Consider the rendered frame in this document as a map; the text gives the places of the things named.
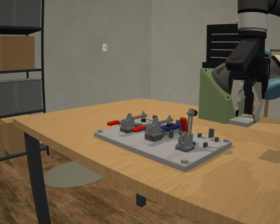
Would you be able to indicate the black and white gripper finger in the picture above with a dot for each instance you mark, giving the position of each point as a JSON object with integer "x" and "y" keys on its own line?
{"x": 236, "y": 91}
{"x": 259, "y": 90}

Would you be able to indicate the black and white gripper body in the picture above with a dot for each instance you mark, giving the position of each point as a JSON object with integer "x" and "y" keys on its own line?
{"x": 258, "y": 62}

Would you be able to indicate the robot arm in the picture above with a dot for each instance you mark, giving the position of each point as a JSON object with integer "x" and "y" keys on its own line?
{"x": 252, "y": 15}

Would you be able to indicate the red-handled toggle clamp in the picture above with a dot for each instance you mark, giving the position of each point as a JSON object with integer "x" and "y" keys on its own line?
{"x": 184, "y": 140}

